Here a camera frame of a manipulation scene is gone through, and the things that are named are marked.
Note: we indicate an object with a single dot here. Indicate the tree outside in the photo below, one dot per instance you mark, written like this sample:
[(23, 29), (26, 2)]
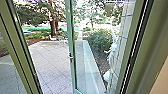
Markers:
[(53, 23)]

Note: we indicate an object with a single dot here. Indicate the metal outdoor chair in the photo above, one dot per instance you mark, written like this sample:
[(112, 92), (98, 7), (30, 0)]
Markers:
[(62, 40)]

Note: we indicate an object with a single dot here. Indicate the green bushes outside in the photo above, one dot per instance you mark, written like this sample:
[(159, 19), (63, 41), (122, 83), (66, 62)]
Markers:
[(100, 40)]

